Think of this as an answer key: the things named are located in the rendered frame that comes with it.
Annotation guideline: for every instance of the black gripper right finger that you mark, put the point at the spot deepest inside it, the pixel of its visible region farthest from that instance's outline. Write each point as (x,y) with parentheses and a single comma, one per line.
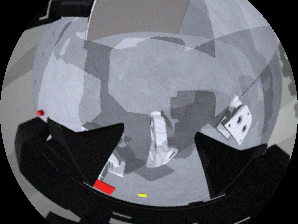
(223,164)

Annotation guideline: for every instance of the red flat rectangular plate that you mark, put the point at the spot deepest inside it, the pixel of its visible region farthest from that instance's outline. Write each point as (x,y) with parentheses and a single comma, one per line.
(104,187)

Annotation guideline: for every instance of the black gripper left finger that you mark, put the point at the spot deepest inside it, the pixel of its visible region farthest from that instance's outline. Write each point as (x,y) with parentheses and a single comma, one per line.
(90,150)

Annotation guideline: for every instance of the red rectangular bar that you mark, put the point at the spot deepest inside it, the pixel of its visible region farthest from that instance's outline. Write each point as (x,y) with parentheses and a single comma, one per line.
(39,113)

